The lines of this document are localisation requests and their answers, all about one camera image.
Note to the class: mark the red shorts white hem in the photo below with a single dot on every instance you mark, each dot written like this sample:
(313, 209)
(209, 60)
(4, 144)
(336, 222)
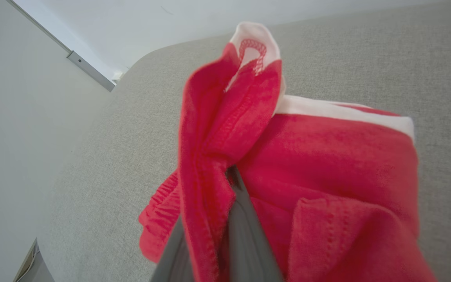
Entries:
(327, 164)

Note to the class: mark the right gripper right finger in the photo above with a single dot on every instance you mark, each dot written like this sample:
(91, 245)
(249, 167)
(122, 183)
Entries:
(245, 250)

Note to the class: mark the silver metal wall strip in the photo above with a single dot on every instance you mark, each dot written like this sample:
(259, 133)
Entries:
(90, 70)

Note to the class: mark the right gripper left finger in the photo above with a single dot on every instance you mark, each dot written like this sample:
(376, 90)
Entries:
(174, 266)

